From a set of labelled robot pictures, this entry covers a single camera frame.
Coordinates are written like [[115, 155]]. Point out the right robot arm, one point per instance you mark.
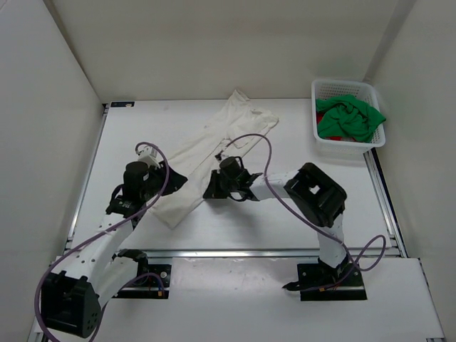
[[320, 200]]

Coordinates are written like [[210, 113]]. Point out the green t shirt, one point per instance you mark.
[[358, 119]]

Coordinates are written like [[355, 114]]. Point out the red t shirt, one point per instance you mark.
[[330, 128]]

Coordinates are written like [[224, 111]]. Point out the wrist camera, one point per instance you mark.
[[221, 156], [148, 155]]

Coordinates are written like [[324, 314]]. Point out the white t shirt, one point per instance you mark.
[[231, 131]]

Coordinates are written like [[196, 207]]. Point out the white plastic basket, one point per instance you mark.
[[327, 88]]

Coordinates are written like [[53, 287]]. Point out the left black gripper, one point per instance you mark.
[[175, 181]]

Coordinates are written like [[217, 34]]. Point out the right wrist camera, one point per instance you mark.
[[221, 156]]

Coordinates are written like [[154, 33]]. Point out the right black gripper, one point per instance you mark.
[[216, 191]]

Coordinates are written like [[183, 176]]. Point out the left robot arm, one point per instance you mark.
[[74, 292]]

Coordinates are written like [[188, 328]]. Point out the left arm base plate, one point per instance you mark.
[[154, 282]]

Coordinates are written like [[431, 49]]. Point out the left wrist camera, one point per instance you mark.
[[148, 155]]

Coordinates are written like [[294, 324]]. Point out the aluminium front rail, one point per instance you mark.
[[231, 253]]

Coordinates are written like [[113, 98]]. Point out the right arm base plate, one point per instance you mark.
[[320, 282]]

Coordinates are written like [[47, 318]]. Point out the blue table label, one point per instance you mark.
[[122, 104]]

